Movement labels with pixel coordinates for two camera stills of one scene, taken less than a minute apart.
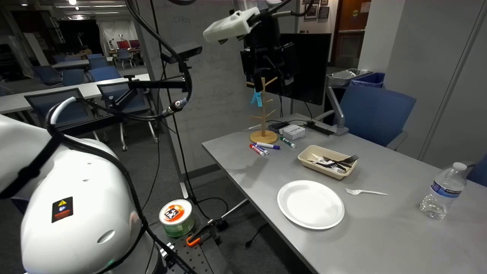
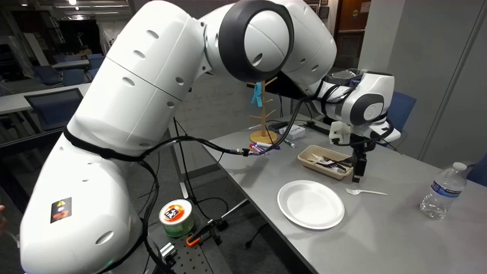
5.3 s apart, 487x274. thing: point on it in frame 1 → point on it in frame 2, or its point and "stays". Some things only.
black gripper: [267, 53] → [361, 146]
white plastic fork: [360, 191] stays
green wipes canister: [177, 217] stays
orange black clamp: [200, 235] stays
